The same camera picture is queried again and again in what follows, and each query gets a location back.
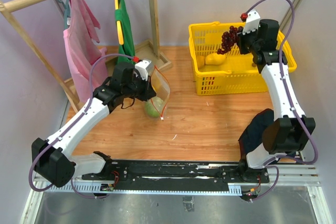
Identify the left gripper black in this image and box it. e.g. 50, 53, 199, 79
123, 73, 157, 101

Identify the dark red grapes bunch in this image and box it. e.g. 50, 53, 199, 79
217, 26, 244, 55

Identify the yellow bell pepper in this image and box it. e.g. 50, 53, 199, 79
151, 75, 162, 92

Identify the clear zip top bag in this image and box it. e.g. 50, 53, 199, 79
152, 66, 171, 121

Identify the green cabbage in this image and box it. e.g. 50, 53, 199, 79
144, 97, 163, 118

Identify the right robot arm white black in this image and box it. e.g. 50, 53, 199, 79
238, 18, 316, 182

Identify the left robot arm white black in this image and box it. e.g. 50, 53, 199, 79
29, 59, 156, 187

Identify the yellow plastic basket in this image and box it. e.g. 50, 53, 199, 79
188, 19, 298, 97

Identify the wooden clothes rack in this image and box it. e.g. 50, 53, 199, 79
1, 0, 171, 111

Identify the yellow mango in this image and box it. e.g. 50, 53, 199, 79
205, 53, 227, 66

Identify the green shirt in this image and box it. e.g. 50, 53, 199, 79
114, 0, 135, 56

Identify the pink shirt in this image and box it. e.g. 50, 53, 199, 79
64, 0, 108, 103

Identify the dark navy cloth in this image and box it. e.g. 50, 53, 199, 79
237, 108, 297, 162

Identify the yellow hanger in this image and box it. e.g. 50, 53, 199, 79
114, 0, 124, 45

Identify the teal hanger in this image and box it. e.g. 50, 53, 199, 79
56, 0, 71, 30

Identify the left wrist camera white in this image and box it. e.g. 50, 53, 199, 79
133, 59, 154, 81

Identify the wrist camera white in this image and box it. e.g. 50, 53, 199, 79
133, 59, 154, 81
240, 9, 261, 35

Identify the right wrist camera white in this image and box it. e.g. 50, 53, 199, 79
240, 9, 261, 35

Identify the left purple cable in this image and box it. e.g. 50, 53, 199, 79
28, 53, 137, 200

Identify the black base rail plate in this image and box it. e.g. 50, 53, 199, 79
81, 159, 269, 194

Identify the aluminium frame rail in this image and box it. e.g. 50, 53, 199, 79
21, 163, 335, 223

